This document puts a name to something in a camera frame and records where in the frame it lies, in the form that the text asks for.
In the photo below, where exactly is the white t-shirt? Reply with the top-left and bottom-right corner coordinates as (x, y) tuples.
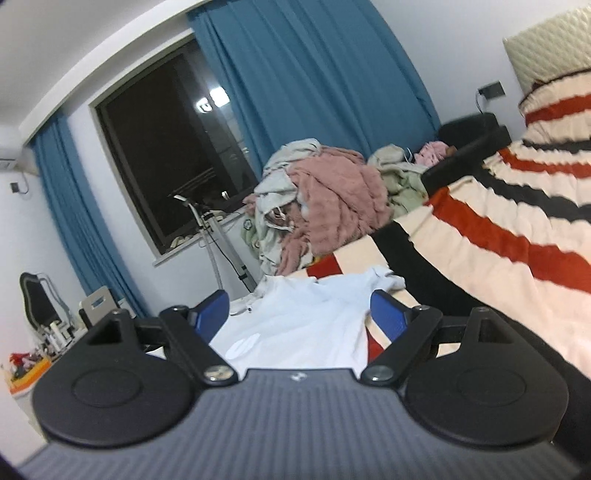
(211, 266), (406, 376)

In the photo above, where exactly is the beige chair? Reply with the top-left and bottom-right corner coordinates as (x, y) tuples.
(78, 286), (120, 330)

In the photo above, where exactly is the blue curtain left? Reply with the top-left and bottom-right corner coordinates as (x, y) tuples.
(30, 112), (149, 317)

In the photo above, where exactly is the blue curtain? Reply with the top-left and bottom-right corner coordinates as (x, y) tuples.
(187, 1), (440, 175)
(30, 112), (149, 317)

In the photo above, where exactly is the garment steamer stand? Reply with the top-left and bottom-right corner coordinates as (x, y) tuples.
(172, 193), (256, 293)

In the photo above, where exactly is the striped red cream black blanket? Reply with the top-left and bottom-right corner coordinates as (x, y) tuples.
(305, 69), (590, 374)

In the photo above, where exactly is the black vanity mirror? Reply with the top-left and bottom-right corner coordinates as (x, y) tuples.
(19, 272), (73, 335)

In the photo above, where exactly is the pink fluffy blanket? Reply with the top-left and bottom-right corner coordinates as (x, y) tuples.
(241, 146), (394, 278)

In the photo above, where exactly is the light green garment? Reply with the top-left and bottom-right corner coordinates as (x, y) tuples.
(368, 144), (428, 218)

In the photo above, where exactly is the grey-white hoodie on pile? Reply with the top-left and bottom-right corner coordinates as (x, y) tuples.
(253, 138), (322, 275)

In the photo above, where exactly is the small pink garment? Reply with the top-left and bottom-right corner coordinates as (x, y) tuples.
(414, 141), (450, 167)

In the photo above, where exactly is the black armchair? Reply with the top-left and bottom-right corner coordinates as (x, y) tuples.
(421, 113), (512, 197)

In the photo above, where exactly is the dark window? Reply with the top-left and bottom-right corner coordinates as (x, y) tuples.
(95, 40), (257, 255)

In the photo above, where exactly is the blue curtain right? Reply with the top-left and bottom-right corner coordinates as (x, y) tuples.
(187, 1), (440, 175)

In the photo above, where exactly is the beige quilted headboard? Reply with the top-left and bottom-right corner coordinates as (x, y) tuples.
(503, 5), (591, 94)

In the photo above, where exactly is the wall air conditioner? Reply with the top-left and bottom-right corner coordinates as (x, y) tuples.
(0, 146), (40, 176)

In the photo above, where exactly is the wall socket with charger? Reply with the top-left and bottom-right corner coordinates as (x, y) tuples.
(475, 81), (506, 113)

